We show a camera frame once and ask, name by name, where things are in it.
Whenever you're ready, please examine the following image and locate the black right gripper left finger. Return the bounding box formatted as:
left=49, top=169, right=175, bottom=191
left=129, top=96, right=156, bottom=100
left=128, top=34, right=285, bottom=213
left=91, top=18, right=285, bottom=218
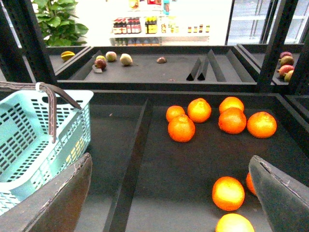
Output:
left=0, top=153, right=93, bottom=232

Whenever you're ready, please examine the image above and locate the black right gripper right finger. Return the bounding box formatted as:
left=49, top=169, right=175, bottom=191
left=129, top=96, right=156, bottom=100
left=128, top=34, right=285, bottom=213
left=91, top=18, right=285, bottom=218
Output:
left=249, top=156, right=309, bottom=232

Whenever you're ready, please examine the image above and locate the light blue plastic basket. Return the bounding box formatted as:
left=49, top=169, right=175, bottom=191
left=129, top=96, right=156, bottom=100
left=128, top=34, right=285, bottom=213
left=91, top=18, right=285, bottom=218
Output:
left=0, top=90, right=94, bottom=213

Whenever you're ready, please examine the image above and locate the orange mandarin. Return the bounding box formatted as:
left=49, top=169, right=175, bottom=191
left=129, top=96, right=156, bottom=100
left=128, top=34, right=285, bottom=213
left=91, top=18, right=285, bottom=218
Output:
left=168, top=114, right=196, bottom=143
left=218, top=107, right=247, bottom=134
left=247, top=111, right=277, bottom=139
left=215, top=213, right=255, bottom=232
left=166, top=105, right=185, bottom=122
left=187, top=98, right=211, bottom=123
left=212, top=176, right=245, bottom=211

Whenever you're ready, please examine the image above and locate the black display shelf tray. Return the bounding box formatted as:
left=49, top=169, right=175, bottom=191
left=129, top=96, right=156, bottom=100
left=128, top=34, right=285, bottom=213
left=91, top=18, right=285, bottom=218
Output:
left=76, top=90, right=309, bottom=232

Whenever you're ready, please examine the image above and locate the black triangular divider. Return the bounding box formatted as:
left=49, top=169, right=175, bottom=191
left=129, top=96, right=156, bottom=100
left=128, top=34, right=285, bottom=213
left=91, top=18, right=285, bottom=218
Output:
left=197, top=55, right=209, bottom=81
left=186, top=58, right=201, bottom=81

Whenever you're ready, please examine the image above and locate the green potted plant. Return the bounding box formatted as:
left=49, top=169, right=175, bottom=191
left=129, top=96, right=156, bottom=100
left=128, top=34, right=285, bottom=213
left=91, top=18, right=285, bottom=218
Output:
left=31, top=0, right=88, bottom=47

